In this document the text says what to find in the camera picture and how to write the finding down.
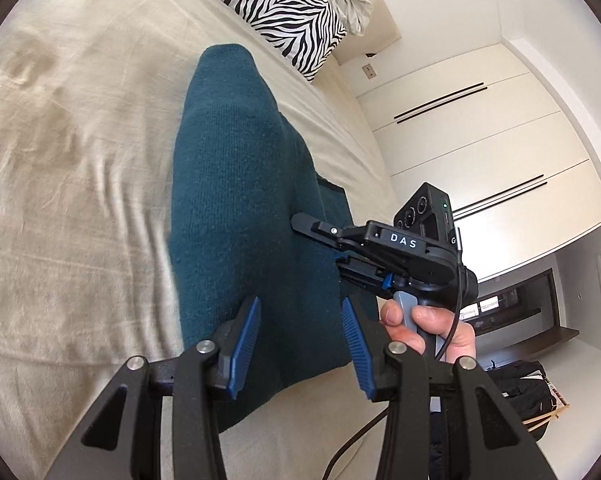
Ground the beige padded headboard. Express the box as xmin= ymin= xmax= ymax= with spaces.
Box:
xmin=337 ymin=0 xmax=402 ymax=63

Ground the light wooden rack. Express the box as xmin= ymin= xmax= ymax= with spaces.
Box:
xmin=527 ymin=399 xmax=572 ymax=433

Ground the zebra print pillow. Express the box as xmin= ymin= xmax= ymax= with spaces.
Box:
xmin=173 ymin=0 xmax=348 ymax=82

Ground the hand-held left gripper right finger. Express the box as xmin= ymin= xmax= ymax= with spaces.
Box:
xmin=341 ymin=296 xmax=556 ymax=480

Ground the black double wardrobe handle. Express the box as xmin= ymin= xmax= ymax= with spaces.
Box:
xmin=393 ymin=82 xmax=489 ymax=124
xmin=451 ymin=175 xmax=545 ymax=217

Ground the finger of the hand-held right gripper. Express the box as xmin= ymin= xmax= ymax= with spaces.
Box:
xmin=336 ymin=255 xmax=397 ymax=296
xmin=290 ymin=212 xmax=368 ymax=254

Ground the dark teal knit sweater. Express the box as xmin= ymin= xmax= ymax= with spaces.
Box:
xmin=168 ymin=44 xmax=388 ymax=433

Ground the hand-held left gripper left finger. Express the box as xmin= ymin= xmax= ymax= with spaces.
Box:
xmin=45 ymin=296 xmax=261 ymax=480

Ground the white wardrobe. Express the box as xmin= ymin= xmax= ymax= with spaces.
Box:
xmin=355 ymin=42 xmax=601 ymax=283

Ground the person's right hand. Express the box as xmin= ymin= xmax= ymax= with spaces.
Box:
xmin=379 ymin=300 xmax=477 ymax=364

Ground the dark wooden desk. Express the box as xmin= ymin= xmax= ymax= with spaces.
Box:
xmin=473 ymin=305 xmax=581 ymax=354

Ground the black cable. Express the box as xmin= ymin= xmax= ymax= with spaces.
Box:
xmin=324 ymin=227 xmax=468 ymax=480

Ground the bed with beige sheet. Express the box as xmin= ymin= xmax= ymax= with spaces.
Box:
xmin=0 ymin=0 xmax=398 ymax=480

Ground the black garment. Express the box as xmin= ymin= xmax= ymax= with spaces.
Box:
xmin=480 ymin=360 xmax=567 ymax=429

